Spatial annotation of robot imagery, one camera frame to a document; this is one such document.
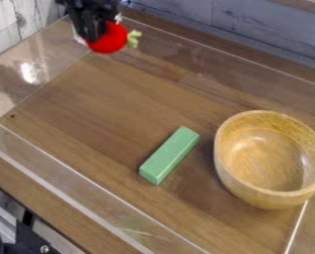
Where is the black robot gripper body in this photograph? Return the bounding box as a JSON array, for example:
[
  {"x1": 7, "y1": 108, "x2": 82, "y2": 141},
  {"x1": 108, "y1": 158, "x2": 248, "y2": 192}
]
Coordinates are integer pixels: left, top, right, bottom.
[{"x1": 56, "y1": 0, "x2": 118, "y2": 15}]

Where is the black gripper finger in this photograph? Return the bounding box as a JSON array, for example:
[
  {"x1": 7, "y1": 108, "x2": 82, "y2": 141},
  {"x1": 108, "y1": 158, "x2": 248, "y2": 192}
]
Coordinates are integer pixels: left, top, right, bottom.
[
  {"x1": 106, "y1": 10, "x2": 122, "y2": 24},
  {"x1": 70, "y1": 8, "x2": 105, "y2": 43}
]

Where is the green rectangular block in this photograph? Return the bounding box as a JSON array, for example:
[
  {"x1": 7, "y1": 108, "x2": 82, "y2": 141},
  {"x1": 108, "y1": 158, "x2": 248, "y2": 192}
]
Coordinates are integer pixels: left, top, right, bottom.
[{"x1": 139, "y1": 126, "x2": 200, "y2": 186}]

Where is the wooden bowl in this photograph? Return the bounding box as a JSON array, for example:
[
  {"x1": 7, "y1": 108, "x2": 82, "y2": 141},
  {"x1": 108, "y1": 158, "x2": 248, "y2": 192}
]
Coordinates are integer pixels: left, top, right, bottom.
[{"x1": 214, "y1": 110, "x2": 315, "y2": 209}]

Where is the black metal clamp base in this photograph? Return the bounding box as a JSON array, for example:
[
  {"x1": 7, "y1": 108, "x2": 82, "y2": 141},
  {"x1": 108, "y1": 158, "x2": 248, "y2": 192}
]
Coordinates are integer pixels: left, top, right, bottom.
[{"x1": 0, "y1": 221, "x2": 64, "y2": 254}]

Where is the clear acrylic enclosure wall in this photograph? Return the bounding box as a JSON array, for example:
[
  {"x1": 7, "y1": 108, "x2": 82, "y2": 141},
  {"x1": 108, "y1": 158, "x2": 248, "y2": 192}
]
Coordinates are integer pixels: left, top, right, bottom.
[{"x1": 0, "y1": 18, "x2": 315, "y2": 254}]

